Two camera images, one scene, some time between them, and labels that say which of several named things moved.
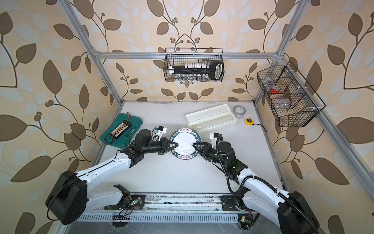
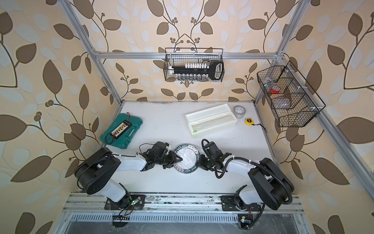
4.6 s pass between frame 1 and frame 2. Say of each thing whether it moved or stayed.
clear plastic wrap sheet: moved
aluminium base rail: stayed
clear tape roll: stayed
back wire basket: stayed
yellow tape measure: stayed
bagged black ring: moved
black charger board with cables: stayed
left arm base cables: stayed
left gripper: moved
